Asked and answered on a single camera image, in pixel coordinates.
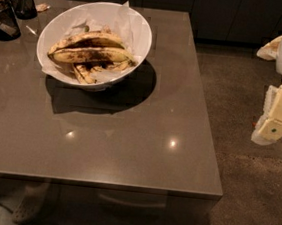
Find small banana piece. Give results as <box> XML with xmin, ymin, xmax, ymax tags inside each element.
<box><xmin>72</xmin><ymin>63</ymin><xmax>96</xmax><ymax>85</ymax></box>

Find white bowl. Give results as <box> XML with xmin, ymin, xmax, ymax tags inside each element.
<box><xmin>36</xmin><ymin>2</ymin><xmax>152</xmax><ymax>91</ymax></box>

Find small wrapped candy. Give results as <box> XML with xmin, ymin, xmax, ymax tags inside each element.
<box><xmin>35</xmin><ymin>3</ymin><xmax>50</xmax><ymax>13</ymax></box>

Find black mesh pen cup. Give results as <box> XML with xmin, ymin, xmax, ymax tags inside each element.
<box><xmin>11</xmin><ymin>0</ymin><xmax>38</xmax><ymax>20</ymax></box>

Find small white stick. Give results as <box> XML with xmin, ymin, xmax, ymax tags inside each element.
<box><xmin>25</xmin><ymin>25</ymin><xmax>38</xmax><ymax>36</ymax></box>

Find spotted banana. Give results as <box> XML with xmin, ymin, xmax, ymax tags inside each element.
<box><xmin>48</xmin><ymin>47</ymin><xmax>136</xmax><ymax>65</ymax></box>
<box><xmin>48</xmin><ymin>30</ymin><xmax>124</xmax><ymax>55</ymax></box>

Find cream cloth on gripper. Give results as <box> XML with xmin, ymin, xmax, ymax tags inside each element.
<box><xmin>257</xmin><ymin>36</ymin><xmax>282</xmax><ymax>61</ymax></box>

